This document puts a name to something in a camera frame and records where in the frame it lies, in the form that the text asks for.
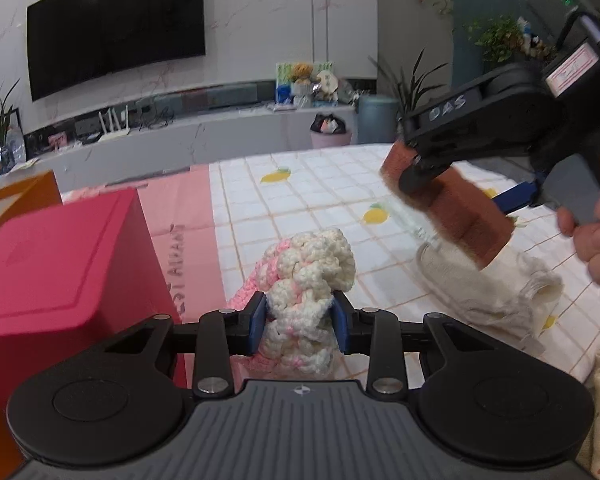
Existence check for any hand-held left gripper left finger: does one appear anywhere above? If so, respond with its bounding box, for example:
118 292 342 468
70 292 270 398

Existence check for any white plush toy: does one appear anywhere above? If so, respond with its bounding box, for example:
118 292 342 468
314 71 338 101

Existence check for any brown felt block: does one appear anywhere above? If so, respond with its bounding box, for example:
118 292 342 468
380 140 517 272

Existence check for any white low cabinet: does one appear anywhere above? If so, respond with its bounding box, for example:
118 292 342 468
22 87 376 186

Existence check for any black television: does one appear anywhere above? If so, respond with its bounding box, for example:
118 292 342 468
26 0 206 102

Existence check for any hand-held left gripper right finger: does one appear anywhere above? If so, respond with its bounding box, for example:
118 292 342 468
330 291 526 396

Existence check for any checked lemon print tablecloth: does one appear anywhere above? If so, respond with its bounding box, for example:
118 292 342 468
207 144 600 386

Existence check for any pink white crochet toy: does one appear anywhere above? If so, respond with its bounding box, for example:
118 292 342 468
225 227 357 378

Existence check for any green gift box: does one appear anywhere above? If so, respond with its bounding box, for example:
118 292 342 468
275 60 333 108

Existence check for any pink waste basket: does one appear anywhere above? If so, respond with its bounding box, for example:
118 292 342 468
310 114 352 150

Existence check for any brown teddy bear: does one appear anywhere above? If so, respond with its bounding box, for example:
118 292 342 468
289 62 315 86

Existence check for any grey-blue round bin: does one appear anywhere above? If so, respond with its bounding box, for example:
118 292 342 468
357 96 400 145

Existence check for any white router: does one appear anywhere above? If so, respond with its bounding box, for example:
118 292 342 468
97 105 131 138

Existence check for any long-leaf potted plant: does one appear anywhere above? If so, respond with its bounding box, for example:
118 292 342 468
370 50 448 126

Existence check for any orange box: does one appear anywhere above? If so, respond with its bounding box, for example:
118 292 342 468
0 170 63 466

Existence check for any clear plastic wrapper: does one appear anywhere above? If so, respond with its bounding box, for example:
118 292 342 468
387 200 443 251

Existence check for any thin-leaf potted plant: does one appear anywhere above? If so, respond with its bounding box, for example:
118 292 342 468
0 80 21 161

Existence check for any grey soundbar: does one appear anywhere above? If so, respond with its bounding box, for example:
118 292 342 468
180 82 258 111

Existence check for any bushy green potted plant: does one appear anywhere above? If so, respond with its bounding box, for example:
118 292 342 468
467 15 526 63

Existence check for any red box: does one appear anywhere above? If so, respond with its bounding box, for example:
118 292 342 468
0 187 188 411

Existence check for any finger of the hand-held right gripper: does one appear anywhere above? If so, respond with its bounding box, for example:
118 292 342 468
399 130 511 196
402 66 512 150

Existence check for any white cloth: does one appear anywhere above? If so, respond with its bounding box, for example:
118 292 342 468
414 240 565 341

